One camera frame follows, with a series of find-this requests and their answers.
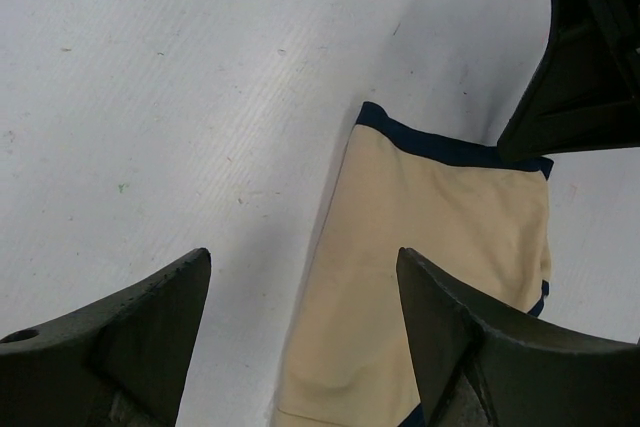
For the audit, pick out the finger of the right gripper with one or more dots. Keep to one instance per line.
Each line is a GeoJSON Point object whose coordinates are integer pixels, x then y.
{"type": "Point", "coordinates": [584, 94]}

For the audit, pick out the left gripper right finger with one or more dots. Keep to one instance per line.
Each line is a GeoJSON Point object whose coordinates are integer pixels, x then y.
{"type": "Point", "coordinates": [479, 362]}

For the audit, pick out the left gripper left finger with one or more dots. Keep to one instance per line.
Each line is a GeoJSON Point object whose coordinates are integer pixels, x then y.
{"type": "Point", "coordinates": [119, 361]}

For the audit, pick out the beige navy-trimmed underwear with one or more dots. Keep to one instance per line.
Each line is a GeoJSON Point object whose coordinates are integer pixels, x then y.
{"type": "Point", "coordinates": [480, 218]}

